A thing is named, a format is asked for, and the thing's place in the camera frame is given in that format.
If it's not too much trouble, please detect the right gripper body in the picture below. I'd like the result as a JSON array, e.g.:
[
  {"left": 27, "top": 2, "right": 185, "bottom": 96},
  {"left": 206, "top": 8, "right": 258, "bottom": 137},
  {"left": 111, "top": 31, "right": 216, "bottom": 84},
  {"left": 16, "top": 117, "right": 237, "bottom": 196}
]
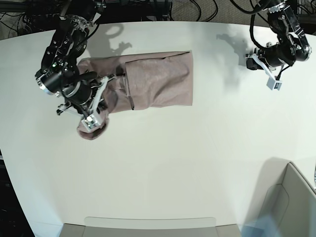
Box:
[{"left": 56, "top": 75, "right": 116, "bottom": 116}]

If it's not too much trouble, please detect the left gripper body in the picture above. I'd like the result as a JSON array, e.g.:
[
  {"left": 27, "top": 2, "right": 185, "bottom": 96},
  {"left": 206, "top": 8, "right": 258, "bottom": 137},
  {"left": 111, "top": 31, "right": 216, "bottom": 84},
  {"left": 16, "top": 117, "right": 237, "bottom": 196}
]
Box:
[{"left": 244, "top": 48, "right": 284, "bottom": 77}]

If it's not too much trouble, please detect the pink T-shirt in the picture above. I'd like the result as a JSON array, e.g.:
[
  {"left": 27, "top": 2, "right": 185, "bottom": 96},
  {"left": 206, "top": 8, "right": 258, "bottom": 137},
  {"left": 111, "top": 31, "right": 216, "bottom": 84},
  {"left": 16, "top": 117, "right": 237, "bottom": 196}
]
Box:
[{"left": 77, "top": 51, "right": 194, "bottom": 140}]

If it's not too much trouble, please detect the grey bin front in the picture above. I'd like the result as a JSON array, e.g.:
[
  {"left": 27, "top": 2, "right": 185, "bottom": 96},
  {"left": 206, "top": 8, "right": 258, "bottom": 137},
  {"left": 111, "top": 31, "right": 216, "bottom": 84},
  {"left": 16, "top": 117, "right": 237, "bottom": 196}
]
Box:
[{"left": 60, "top": 217, "right": 241, "bottom": 237}]

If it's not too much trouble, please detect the grey bin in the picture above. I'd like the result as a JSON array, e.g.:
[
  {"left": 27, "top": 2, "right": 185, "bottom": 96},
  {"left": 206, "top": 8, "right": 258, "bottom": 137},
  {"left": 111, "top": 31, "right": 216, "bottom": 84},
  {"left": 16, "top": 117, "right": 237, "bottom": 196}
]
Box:
[
  {"left": 60, "top": 217, "right": 241, "bottom": 237},
  {"left": 256, "top": 161, "right": 316, "bottom": 237}
]

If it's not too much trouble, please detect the grey bin right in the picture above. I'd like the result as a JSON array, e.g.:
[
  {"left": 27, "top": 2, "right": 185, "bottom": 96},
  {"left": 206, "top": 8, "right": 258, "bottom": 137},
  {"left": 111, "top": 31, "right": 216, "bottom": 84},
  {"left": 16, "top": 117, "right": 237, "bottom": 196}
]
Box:
[{"left": 256, "top": 161, "right": 316, "bottom": 237}]

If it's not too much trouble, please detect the blue cloth in bin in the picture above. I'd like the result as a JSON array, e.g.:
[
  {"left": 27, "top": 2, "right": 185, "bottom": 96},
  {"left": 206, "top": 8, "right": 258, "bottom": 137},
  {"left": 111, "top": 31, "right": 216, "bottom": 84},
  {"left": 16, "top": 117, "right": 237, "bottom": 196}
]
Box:
[{"left": 240, "top": 214, "right": 281, "bottom": 237}]

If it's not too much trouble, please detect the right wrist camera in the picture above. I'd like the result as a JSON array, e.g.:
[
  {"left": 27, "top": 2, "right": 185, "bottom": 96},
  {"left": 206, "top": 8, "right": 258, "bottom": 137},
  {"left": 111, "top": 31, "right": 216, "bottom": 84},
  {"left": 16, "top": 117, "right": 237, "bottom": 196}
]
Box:
[{"left": 81, "top": 112, "right": 102, "bottom": 132}]

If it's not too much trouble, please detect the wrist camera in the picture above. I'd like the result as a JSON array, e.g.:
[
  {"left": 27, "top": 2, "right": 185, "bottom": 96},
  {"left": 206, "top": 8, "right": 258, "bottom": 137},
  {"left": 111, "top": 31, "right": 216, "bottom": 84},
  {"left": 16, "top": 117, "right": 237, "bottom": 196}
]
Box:
[
  {"left": 81, "top": 112, "right": 102, "bottom": 132},
  {"left": 267, "top": 78, "right": 282, "bottom": 91}
]

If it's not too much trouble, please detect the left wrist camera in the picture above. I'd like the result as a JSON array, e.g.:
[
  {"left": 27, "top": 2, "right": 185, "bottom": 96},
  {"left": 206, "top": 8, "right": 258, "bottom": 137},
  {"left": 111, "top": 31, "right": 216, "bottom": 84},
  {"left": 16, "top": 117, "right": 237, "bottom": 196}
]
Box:
[{"left": 267, "top": 78, "right": 282, "bottom": 91}]

